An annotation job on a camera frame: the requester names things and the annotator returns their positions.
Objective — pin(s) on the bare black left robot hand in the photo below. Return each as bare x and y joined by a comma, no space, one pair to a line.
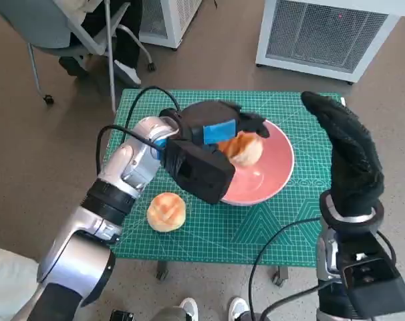
212,117

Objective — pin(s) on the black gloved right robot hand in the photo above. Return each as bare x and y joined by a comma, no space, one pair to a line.
353,167

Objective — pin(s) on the oblong toy bread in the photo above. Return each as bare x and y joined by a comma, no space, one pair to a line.
246,148

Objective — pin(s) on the pink bowl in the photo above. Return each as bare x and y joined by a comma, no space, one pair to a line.
266,180

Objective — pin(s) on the round toy bread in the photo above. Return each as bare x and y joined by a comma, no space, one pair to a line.
165,212

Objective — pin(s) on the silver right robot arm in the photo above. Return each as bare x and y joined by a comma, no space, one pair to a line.
326,250

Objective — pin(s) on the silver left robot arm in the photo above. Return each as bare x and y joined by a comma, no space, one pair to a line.
122,167

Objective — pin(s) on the small white mesh cabinet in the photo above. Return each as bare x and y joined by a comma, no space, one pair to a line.
175,26

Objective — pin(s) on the green cutting mat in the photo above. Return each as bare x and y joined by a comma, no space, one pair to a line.
222,230

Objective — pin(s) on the table leg with caster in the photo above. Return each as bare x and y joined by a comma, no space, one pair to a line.
161,271
279,277

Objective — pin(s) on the large white mesh cabinet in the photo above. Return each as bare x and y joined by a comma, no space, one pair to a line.
322,33

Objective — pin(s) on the white shoe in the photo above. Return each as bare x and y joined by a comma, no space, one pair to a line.
189,309
238,307

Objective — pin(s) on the grey office chair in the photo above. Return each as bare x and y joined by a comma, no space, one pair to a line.
32,23

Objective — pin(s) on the small black box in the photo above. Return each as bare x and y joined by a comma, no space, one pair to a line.
121,316

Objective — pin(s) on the white cloth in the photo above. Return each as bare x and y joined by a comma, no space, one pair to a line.
8,287

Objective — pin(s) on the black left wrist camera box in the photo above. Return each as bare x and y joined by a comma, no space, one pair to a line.
202,174

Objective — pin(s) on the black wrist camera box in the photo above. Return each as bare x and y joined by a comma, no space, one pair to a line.
202,174
376,277

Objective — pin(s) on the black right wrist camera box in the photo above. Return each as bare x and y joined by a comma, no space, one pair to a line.
376,277

